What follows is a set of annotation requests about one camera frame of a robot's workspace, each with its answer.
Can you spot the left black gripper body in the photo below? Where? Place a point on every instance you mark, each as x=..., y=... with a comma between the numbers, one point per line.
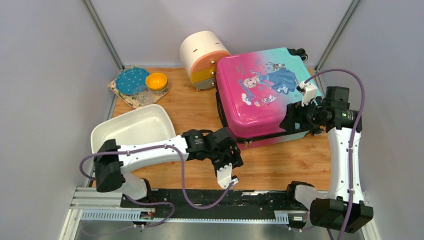
x=221, y=158

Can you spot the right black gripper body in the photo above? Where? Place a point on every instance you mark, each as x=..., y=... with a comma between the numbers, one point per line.
x=309, y=114

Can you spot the pink and teal kids suitcase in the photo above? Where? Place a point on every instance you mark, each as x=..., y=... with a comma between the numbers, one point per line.
x=252, y=93

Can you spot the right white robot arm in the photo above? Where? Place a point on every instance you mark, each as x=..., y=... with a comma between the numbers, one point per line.
x=343, y=208

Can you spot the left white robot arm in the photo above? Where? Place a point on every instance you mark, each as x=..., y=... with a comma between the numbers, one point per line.
x=114, y=164

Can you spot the white plastic basin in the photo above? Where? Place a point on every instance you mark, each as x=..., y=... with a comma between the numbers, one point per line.
x=144, y=125

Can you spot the yellow bowl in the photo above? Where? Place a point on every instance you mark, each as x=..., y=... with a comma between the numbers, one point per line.
x=157, y=82

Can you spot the clear glass cup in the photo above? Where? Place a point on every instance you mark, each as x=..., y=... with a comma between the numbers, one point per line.
x=144, y=95

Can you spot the round pastel drawer cabinet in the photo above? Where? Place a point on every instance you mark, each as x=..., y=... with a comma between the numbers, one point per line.
x=200, y=53

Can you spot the floral patterned placemat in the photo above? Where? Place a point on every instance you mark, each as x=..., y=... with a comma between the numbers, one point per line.
x=130, y=99

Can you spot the blue polka dot plate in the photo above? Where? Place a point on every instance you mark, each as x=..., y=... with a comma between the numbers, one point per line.
x=130, y=79

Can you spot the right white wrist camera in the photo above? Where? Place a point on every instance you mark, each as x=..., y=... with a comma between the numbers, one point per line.
x=308, y=91

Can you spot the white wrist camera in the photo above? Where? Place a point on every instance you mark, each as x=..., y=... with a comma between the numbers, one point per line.
x=308, y=91
x=225, y=177

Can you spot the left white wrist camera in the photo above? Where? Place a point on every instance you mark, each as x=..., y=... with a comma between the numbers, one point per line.
x=225, y=177

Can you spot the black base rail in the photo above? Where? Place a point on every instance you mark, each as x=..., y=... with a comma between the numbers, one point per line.
x=215, y=206

